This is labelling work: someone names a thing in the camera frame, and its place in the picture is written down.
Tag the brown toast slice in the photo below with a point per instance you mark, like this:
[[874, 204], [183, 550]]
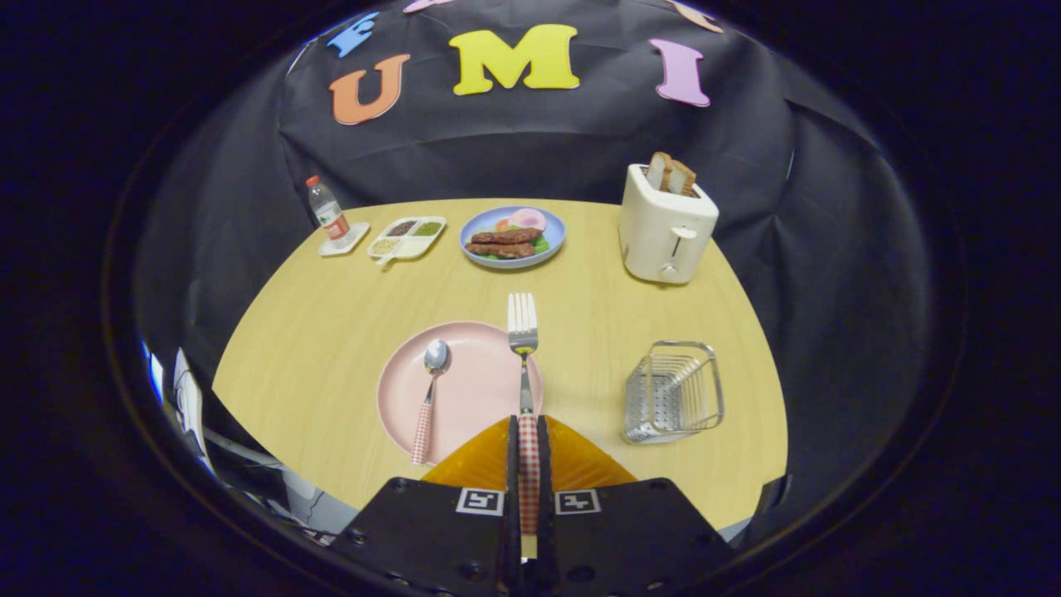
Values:
[[658, 172], [681, 178]]

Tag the pink ham slice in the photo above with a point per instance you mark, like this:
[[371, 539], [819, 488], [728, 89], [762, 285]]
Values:
[[529, 219]]

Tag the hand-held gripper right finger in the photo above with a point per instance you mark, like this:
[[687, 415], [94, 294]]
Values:
[[638, 539]]

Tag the white divided dish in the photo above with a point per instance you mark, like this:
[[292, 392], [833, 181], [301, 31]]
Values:
[[406, 239]]

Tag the clear water bottle red label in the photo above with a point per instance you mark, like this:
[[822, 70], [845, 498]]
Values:
[[330, 214]]

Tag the brown sausage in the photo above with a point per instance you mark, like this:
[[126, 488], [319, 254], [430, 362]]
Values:
[[506, 237], [500, 249]]

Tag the blue plate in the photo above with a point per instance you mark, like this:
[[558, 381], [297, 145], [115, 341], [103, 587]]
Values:
[[555, 240]]

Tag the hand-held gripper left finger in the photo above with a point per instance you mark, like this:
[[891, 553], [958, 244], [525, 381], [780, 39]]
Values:
[[431, 539]]

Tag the white square coaster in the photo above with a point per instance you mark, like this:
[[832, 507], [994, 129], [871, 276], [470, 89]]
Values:
[[355, 236]]

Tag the white toaster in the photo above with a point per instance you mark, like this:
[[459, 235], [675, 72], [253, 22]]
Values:
[[663, 232]]

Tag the pink plate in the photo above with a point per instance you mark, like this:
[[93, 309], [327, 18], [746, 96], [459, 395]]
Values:
[[477, 390]]

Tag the green lettuce leaf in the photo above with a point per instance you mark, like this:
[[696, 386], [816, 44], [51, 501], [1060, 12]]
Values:
[[542, 245]]

